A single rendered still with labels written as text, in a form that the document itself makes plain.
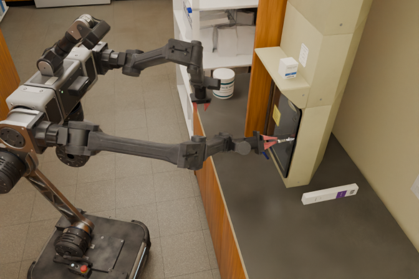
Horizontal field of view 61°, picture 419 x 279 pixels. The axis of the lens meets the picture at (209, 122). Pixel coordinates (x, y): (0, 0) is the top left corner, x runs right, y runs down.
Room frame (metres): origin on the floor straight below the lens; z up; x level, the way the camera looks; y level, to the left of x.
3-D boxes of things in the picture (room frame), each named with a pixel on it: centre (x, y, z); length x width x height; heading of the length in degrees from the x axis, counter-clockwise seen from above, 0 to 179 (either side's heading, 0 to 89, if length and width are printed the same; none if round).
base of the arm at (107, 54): (1.35, 0.43, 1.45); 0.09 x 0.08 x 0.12; 170
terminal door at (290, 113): (1.24, -0.32, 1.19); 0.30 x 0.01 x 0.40; 12
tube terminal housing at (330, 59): (1.27, -0.45, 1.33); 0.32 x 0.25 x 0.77; 13
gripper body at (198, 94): (1.46, 0.05, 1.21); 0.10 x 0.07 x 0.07; 103
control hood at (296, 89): (1.23, -0.28, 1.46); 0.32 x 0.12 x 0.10; 13
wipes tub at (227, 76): (1.84, -0.08, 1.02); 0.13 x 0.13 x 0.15
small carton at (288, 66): (1.16, -0.29, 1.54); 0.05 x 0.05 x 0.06; 20
